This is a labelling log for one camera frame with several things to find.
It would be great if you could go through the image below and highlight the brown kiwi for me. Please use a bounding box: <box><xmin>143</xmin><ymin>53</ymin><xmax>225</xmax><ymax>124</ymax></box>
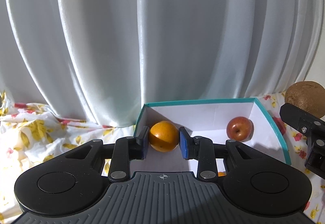
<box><xmin>285</xmin><ymin>81</ymin><xmax>325</xmax><ymax>118</ymax></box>

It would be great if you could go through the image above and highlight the hidden small orange fruit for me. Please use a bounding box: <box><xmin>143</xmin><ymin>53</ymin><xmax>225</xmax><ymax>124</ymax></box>
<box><xmin>218</xmin><ymin>172</ymin><xmax>226</xmax><ymax>177</ymax></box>

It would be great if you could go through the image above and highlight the small yellow-orange fruit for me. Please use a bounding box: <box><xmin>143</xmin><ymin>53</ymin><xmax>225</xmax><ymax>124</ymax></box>
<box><xmin>148</xmin><ymin>121</ymin><xmax>179</xmax><ymax>153</ymax></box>

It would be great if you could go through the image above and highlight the red apple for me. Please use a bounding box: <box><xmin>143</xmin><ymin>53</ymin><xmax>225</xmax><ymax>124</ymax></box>
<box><xmin>226</xmin><ymin>116</ymin><xmax>254</xmax><ymax>142</ymax></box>

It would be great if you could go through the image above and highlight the teal cardboard box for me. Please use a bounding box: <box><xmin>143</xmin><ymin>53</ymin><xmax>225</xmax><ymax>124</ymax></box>
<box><xmin>130</xmin><ymin>98</ymin><xmax>291</xmax><ymax>176</ymax></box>

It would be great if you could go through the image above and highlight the floral bed sheet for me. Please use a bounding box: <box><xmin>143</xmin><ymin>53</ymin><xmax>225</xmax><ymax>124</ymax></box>
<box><xmin>1</xmin><ymin>93</ymin><xmax>324</xmax><ymax>223</ymax></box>

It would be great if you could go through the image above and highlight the white curtain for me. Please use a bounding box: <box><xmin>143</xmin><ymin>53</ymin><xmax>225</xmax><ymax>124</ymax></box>
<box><xmin>1</xmin><ymin>0</ymin><xmax>324</xmax><ymax>127</ymax></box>

